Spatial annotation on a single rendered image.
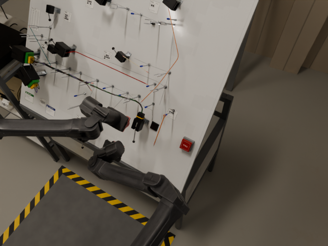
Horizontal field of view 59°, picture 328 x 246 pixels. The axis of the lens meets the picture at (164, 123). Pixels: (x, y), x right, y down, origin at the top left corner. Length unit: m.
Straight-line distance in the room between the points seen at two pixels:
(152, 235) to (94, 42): 1.06
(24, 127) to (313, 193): 2.27
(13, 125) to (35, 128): 0.08
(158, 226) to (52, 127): 0.52
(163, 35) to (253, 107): 1.81
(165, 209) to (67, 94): 1.10
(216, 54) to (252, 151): 1.58
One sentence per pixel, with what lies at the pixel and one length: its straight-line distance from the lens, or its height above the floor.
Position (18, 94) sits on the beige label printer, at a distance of 2.22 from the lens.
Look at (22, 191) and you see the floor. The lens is 2.77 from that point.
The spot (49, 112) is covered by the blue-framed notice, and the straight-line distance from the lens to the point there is 1.89.
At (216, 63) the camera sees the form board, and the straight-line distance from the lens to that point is 1.29.
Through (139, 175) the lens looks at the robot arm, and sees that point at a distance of 0.99.
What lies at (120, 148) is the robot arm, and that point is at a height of 1.28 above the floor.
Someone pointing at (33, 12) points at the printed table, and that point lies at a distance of 1.87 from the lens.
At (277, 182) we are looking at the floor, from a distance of 2.66.
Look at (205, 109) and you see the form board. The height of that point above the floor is 1.25.
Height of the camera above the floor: 2.32
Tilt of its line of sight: 56 degrees down
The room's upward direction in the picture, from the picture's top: 2 degrees counter-clockwise
